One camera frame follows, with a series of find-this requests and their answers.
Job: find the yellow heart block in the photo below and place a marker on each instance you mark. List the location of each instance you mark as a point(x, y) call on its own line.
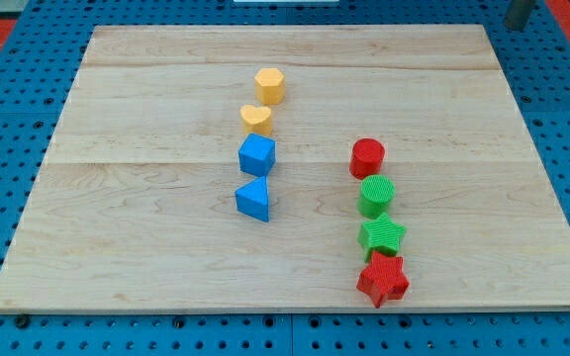
point(256, 120)

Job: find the yellow hexagon block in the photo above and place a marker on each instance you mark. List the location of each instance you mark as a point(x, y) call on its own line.
point(269, 86)

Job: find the blue cube block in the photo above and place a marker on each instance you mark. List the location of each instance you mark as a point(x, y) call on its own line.
point(256, 155)

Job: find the green cylinder block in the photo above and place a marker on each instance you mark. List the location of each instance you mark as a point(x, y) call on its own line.
point(375, 195)

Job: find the red cylinder block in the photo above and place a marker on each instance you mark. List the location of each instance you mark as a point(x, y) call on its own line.
point(366, 157)

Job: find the blue triangle block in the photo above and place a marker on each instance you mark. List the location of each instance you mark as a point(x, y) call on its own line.
point(253, 199)

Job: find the red star block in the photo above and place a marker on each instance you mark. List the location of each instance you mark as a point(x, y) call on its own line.
point(383, 279)

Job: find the wooden board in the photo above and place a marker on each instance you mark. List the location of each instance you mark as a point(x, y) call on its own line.
point(134, 211)

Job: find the green star block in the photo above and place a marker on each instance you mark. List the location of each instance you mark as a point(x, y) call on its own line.
point(381, 235)

